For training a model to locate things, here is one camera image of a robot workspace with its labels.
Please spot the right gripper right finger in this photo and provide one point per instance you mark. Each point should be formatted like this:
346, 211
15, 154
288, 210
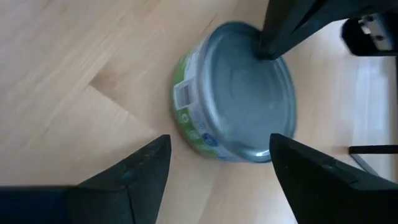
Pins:
326, 199

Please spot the green tuna can plain lid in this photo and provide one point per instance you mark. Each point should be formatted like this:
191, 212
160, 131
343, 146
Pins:
242, 99

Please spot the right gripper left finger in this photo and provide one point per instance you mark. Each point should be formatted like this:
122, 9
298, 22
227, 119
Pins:
124, 199

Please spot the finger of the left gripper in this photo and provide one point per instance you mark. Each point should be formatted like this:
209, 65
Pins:
335, 12
280, 21

